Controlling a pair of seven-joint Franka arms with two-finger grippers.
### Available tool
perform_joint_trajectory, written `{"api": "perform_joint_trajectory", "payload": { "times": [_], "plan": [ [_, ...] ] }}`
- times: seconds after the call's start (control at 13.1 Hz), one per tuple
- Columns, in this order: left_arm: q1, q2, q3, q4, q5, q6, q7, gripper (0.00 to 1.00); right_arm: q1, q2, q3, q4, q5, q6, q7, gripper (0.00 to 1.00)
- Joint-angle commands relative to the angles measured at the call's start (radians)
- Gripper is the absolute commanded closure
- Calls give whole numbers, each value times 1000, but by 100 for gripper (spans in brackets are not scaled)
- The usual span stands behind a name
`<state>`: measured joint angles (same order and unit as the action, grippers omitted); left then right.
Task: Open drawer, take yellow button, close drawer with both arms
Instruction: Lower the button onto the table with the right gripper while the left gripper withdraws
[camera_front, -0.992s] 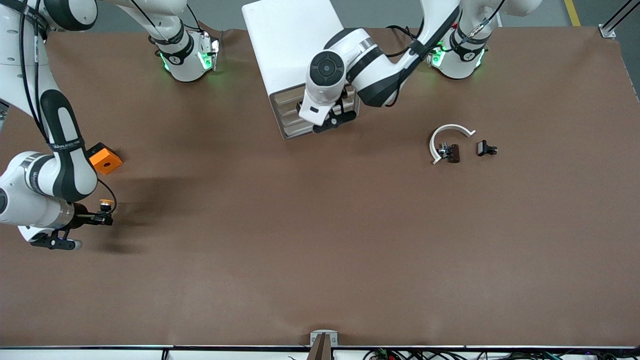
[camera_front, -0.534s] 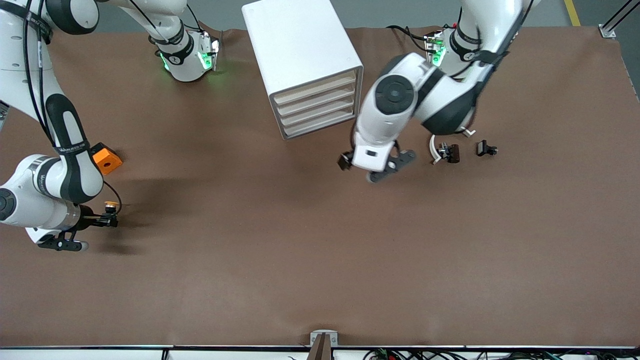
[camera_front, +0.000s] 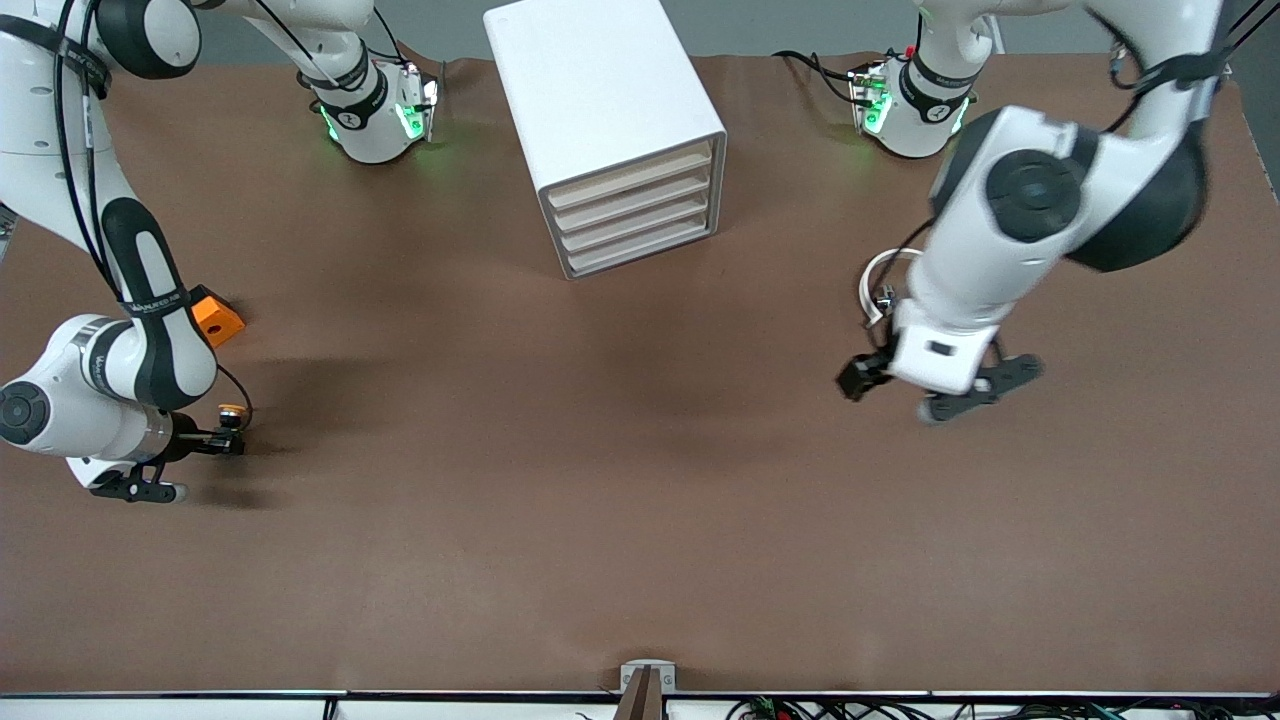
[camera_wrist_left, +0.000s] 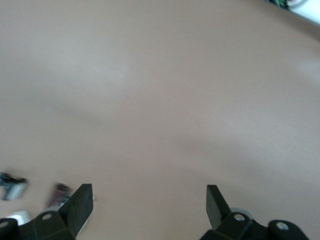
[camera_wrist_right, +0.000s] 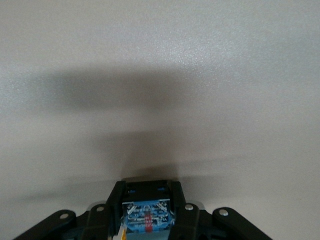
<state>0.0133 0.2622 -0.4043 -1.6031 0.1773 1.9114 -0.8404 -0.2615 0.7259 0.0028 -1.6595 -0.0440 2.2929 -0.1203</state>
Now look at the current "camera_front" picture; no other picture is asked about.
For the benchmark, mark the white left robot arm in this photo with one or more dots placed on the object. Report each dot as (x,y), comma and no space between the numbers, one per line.
(1000,240)

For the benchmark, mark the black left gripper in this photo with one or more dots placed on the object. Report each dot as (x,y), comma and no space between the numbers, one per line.
(862,374)

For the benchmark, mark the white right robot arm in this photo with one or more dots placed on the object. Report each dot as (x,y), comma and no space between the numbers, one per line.
(150,300)

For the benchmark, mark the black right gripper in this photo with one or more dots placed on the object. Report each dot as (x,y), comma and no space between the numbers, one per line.
(186,444)

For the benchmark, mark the orange and black button housing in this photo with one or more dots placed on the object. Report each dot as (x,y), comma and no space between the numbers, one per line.
(222,322)

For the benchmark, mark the brown table cover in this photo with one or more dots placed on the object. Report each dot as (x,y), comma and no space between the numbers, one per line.
(600,500)

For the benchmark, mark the grey metal bracket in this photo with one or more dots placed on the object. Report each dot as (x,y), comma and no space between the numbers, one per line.
(668,680)

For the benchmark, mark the aluminium profile frame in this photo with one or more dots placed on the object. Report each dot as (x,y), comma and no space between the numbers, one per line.
(1250,20)

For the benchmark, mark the white table edge rail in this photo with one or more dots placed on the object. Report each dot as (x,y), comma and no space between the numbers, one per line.
(150,710)

